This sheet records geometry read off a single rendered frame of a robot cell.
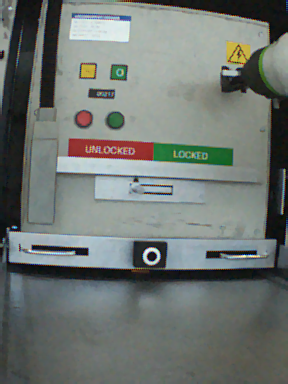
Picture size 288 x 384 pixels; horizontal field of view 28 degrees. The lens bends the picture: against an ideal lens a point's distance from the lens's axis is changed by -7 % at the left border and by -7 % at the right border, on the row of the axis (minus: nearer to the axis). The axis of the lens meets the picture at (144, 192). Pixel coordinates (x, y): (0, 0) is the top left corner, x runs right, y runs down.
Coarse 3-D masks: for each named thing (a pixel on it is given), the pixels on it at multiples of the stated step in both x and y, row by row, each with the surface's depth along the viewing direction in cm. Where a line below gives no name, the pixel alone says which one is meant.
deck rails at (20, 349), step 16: (0, 272) 74; (0, 288) 70; (16, 288) 94; (0, 304) 70; (16, 304) 83; (0, 320) 67; (16, 320) 74; (0, 336) 62; (16, 336) 67; (0, 352) 59; (16, 352) 61; (0, 368) 54; (16, 368) 55
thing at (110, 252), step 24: (48, 240) 110; (72, 240) 111; (96, 240) 112; (120, 240) 113; (144, 240) 114; (168, 240) 115; (192, 240) 116; (216, 240) 117; (240, 240) 118; (48, 264) 111; (72, 264) 112; (96, 264) 112; (120, 264) 113; (168, 264) 115; (192, 264) 116; (216, 264) 117; (240, 264) 118
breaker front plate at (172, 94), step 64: (64, 64) 110; (128, 64) 112; (192, 64) 115; (64, 128) 111; (128, 128) 113; (192, 128) 116; (256, 128) 119; (64, 192) 112; (128, 192) 114; (192, 192) 116; (256, 192) 119
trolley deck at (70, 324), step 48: (48, 288) 99; (96, 288) 103; (144, 288) 105; (192, 288) 107; (240, 288) 108; (48, 336) 70; (96, 336) 73; (144, 336) 74; (192, 336) 75; (240, 336) 75
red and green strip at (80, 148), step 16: (80, 144) 112; (96, 144) 112; (112, 144) 113; (128, 144) 113; (144, 144) 114; (160, 144) 115; (176, 144) 115; (144, 160) 114; (160, 160) 115; (176, 160) 115; (192, 160) 116; (208, 160) 117; (224, 160) 117
